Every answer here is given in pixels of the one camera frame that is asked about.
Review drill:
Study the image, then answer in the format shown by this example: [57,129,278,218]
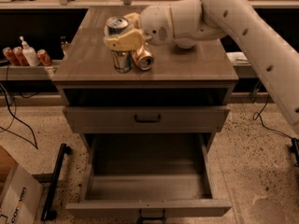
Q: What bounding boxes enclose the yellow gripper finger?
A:
[124,12,140,29]
[103,28,144,51]

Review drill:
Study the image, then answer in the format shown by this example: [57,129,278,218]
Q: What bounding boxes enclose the blue silver redbull can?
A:
[106,16,133,73]

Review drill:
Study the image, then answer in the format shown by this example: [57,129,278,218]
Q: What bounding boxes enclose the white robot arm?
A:
[104,0,299,131]

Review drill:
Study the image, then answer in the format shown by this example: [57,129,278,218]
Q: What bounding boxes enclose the crushed gold can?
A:
[132,45,154,71]

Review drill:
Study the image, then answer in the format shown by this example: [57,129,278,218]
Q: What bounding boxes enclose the grey drawer cabinet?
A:
[51,5,239,138]

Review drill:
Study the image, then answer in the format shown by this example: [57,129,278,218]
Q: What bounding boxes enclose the red can right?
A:
[37,49,52,66]

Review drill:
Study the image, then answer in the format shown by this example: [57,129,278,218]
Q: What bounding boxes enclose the red can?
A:
[13,47,28,66]
[37,49,52,66]
[2,47,20,66]

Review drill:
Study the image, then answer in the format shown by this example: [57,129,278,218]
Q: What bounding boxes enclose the upper grey drawer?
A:
[64,105,229,133]

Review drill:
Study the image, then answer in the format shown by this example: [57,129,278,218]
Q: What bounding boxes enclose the red can far left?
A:
[2,47,20,66]

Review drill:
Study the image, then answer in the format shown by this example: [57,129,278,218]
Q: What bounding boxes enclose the open lower grey drawer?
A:
[66,133,232,223]

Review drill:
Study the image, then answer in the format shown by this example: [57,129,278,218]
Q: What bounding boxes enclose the white bowl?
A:
[175,37,197,49]

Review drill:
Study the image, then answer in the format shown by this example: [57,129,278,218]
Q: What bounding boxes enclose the small dark bottle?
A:
[60,36,69,56]

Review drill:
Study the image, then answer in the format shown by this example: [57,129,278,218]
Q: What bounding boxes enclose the white pump bottle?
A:
[20,36,40,67]

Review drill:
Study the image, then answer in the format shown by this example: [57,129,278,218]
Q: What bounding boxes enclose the white folded cloth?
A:
[227,51,249,64]

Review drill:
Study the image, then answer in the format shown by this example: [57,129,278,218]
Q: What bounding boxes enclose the grey right shelf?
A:
[233,61,257,78]

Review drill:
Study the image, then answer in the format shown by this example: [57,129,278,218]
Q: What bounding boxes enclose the grey shelf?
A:
[0,60,61,81]
[233,61,257,78]

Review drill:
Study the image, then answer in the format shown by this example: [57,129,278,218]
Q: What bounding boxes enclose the grey left shelf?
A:
[0,60,61,81]

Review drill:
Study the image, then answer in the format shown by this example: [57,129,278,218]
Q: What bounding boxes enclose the cardboard box with logo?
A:
[0,147,43,224]

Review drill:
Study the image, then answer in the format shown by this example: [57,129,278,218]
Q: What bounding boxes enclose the black bar on floor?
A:
[40,143,72,221]

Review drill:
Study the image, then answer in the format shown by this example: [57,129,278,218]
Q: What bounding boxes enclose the black cable left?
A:
[0,81,39,150]

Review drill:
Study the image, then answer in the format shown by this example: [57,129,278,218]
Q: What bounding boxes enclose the black cable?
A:
[251,93,299,166]
[0,81,39,150]

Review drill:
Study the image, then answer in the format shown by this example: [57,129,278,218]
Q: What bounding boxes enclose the black cable right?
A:
[251,93,299,166]

